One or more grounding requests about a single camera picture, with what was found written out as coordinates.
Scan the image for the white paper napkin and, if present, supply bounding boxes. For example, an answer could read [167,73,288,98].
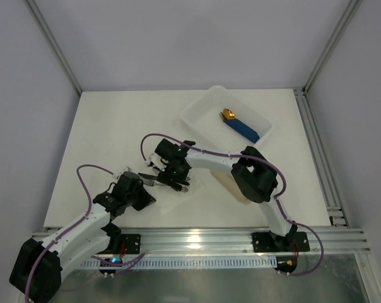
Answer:
[152,179,204,214]

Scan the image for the silver knife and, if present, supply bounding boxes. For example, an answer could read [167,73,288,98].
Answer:
[138,172,160,182]

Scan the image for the silver fork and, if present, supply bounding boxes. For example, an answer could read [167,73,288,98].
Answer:
[142,180,188,193]

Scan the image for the oval wooden cutlery tray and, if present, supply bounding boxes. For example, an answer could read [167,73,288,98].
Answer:
[211,170,250,205]

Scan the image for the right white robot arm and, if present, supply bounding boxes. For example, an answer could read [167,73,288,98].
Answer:
[155,139,310,253]

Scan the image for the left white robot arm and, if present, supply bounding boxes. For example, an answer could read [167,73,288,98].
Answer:
[9,172,156,302]

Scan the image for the gold cutlery in roll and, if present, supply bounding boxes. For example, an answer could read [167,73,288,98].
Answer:
[219,108,235,121]

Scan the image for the white plastic basket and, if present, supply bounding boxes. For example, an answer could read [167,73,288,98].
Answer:
[180,85,273,152]

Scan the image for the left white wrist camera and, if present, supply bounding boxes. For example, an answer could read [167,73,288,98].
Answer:
[112,167,133,179]

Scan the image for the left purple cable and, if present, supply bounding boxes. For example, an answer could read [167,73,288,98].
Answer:
[23,163,147,300]

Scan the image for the purple cable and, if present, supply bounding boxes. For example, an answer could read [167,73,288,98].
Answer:
[23,163,147,300]
[139,133,324,278]

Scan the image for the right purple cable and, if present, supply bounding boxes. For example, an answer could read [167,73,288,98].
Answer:
[139,133,324,278]

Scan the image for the white slotted cable duct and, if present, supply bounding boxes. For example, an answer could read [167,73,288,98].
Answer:
[79,254,278,271]

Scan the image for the right aluminium side rail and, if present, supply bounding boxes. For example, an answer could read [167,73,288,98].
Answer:
[293,88,350,229]

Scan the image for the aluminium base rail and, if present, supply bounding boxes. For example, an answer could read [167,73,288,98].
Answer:
[122,227,371,256]

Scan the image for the left aluminium frame post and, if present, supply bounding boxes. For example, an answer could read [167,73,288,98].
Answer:
[23,0,83,96]

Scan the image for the aluminium frame post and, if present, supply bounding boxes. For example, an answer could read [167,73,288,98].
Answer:
[23,0,83,96]
[302,0,363,94]

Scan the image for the right aluminium frame post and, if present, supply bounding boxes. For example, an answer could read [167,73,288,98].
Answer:
[302,0,363,94]

